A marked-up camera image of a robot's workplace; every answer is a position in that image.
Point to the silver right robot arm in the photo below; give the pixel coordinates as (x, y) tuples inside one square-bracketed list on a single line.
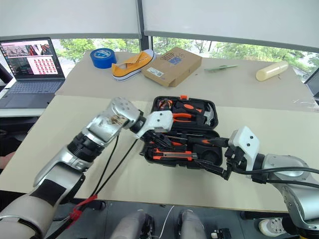
[(286, 164)]

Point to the grey rounded robot leg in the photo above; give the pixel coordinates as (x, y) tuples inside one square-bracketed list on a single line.
[(132, 225), (192, 225)]

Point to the yellow canvas shoe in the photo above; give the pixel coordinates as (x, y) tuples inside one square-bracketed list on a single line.
[(129, 69)]

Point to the white roller blind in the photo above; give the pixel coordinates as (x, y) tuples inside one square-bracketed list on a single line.
[(69, 17), (236, 20)]

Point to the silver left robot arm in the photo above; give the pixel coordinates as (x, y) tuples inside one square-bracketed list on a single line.
[(104, 124)]

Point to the cream plastic cylinder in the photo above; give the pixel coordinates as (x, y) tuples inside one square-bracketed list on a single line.
[(271, 71)]

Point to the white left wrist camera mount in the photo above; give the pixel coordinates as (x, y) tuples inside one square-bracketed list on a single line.
[(157, 122)]

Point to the bystander bare forearm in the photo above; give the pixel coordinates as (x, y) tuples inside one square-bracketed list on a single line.
[(6, 160)]

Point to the blue tape roll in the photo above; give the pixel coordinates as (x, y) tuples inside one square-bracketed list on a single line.
[(102, 58)]

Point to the brown cardboard box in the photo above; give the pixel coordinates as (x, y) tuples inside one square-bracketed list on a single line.
[(172, 68)]

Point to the black tool case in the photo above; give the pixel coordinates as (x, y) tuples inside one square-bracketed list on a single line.
[(211, 156)]

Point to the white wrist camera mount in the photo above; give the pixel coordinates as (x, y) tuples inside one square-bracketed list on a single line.
[(157, 122), (245, 144)]

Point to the white side desk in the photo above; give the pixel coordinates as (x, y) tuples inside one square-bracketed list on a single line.
[(20, 112)]

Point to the white bystander sneaker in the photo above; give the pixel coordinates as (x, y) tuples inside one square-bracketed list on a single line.
[(271, 226)]

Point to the black orange utility knife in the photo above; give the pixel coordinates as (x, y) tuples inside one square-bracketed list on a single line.
[(174, 155)]

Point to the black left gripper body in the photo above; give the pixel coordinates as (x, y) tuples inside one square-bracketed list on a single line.
[(151, 136)]

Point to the beige paper table cover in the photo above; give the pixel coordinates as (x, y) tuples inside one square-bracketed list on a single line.
[(162, 184)]

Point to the green plastic strip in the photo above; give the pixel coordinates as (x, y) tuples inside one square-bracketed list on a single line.
[(220, 68)]

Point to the black table foot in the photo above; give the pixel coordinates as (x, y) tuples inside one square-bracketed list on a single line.
[(264, 215), (97, 204)]

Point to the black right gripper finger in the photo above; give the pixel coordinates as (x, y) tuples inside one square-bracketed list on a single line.
[(214, 169), (220, 142)]

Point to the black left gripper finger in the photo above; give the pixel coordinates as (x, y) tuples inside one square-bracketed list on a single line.
[(164, 140), (157, 145)]

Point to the black floor box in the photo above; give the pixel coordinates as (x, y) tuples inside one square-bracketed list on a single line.
[(220, 233)]

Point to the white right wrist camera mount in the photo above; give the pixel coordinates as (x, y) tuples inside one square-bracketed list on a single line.
[(245, 144)]

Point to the grey-brown paper table cover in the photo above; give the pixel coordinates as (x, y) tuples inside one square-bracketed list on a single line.
[(236, 89)]

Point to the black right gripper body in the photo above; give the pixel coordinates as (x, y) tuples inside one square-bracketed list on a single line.
[(235, 159)]

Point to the open grey laptop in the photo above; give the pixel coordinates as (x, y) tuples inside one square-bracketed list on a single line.
[(32, 92)]

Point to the dark window frame post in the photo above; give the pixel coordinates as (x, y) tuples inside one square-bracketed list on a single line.
[(146, 46)]

